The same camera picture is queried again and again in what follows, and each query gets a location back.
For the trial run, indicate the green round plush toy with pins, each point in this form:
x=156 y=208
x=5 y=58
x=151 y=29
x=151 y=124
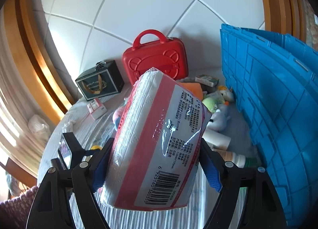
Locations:
x=212 y=103

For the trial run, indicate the pink white tissue pack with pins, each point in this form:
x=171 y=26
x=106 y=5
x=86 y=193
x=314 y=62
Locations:
x=154 y=157

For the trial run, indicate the pink pig plush orange dress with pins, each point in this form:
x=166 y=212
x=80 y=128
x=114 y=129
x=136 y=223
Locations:
x=194 y=88

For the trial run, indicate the white medicine bottle green cap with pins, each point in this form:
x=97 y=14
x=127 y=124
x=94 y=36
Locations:
x=240 y=160

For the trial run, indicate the red toy suitcase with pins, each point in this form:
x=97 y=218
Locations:
x=151 y=48

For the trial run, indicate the small red white box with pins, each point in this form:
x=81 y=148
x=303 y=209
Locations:
x=96 y=108

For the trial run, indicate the white plastic bag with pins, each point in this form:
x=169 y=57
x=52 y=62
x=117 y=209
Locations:
x=40 y=128

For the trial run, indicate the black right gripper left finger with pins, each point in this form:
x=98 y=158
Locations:
x=51 y=208

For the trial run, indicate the blue plastic crate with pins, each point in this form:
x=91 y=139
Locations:
x=274 y=79

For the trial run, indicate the dark green gift box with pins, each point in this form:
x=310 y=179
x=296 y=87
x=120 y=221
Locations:
x=103 y=79

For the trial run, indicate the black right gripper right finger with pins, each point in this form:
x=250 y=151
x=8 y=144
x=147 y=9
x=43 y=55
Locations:
x=262 y=207

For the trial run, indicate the dark small box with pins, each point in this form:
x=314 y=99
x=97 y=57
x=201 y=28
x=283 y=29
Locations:
x=207 y=80

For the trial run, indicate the white orange plush toy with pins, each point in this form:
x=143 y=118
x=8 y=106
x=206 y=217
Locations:
x=226 y=93

